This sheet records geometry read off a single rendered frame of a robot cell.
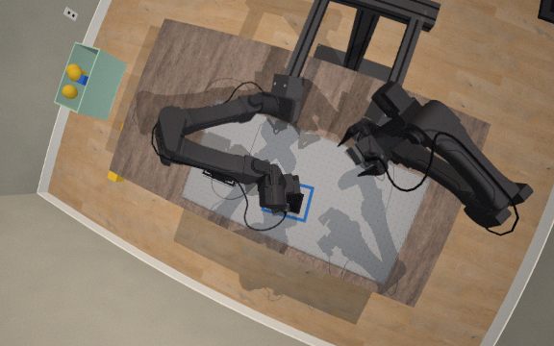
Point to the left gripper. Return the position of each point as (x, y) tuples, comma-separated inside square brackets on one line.
[(374, 144)]

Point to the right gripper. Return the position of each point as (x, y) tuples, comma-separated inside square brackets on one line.
[(291, 186)]

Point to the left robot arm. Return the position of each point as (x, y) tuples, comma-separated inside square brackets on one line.
[(480, 177)]

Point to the light grey flat bench top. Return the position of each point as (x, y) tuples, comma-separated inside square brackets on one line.
[(357, 223)]

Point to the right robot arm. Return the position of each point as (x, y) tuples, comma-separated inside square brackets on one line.
[(174, 124)]

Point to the blue tape outline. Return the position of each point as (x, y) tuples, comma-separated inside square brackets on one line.
[(307, 208)]

